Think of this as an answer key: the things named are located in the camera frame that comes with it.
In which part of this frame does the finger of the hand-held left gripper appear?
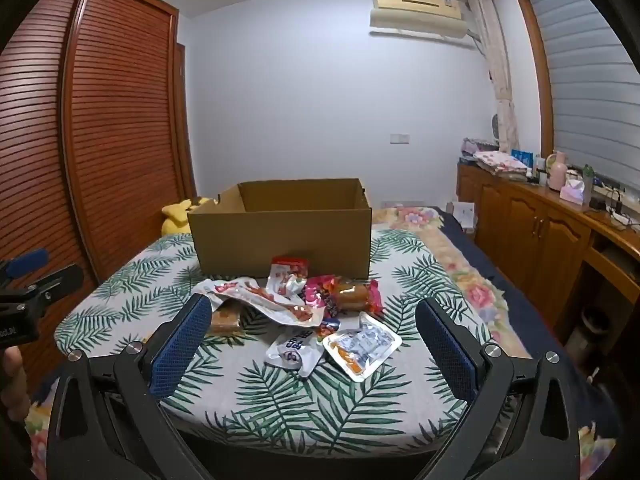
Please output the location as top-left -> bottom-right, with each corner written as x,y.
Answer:
22,264 -> 85,307
0,248 -> 51,279

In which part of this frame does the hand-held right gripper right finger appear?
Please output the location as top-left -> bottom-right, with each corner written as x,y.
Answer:
415,297 -> 581,480

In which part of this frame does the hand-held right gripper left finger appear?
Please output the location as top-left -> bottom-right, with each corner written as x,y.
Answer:
46,292 -> 216,480

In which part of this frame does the long white red snack packet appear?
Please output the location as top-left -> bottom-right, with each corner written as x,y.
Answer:
192,277 -> 326,328

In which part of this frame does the orange white tray packet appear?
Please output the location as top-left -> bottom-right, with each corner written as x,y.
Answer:
322,311 -> 403,382

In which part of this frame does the bread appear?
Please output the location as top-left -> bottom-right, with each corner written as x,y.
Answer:
332,281 -> 385,316

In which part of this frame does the brown cardboard box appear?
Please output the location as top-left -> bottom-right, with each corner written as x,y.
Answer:
187,177 -> 373,281

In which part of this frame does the person's left hand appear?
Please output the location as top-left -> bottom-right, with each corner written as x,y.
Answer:
0,346 -> 31,421

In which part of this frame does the brown cake packet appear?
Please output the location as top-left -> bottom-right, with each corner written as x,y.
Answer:
209,300 -> 246,337

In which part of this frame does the white blue snack packet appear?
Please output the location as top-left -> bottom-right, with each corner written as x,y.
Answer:
264,327 -> 326,378

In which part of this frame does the leaf print mat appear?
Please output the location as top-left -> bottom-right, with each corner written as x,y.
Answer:
54,227 -> 506,446

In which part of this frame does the yellow plush toy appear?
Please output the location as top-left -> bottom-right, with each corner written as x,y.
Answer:
160,196 -> 218,236

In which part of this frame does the pink snack packet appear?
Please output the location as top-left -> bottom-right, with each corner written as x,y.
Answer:
302,275 -> 346,318

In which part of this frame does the white paper bag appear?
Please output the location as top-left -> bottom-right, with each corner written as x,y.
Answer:
446,201 -> 478,233

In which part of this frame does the dark trash bin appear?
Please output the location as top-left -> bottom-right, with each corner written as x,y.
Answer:
575,305 -> 611,361

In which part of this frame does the wooden cabinet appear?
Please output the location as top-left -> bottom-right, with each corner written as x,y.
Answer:
456,160 -> 640,341

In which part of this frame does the brown louvered wardrobe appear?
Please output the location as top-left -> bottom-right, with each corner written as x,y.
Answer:
0,0 -> 198,396

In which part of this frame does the floral folded cloth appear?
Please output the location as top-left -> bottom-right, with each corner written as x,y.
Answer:
472,150 -> 531,177

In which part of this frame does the pink tissue box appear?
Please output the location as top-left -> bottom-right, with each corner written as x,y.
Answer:
559,180 -> 586,206

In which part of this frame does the grey folded cloth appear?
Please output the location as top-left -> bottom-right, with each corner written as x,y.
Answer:
461,136 -> 496,157

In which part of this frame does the pink thermos jug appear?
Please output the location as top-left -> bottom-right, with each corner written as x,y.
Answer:
545,151 -> 568,192

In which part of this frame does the white power strip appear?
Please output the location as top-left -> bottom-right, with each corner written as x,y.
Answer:
602,207 -> 633,228

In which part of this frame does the pale floral curtain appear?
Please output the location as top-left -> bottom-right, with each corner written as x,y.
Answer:
467,0 -> 521,153

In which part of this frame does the grey window blind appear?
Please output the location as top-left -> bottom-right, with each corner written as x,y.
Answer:
527,0 -> 640,186

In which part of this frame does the beige air conditioner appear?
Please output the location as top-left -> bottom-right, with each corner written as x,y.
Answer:
369,0 -> 478,41

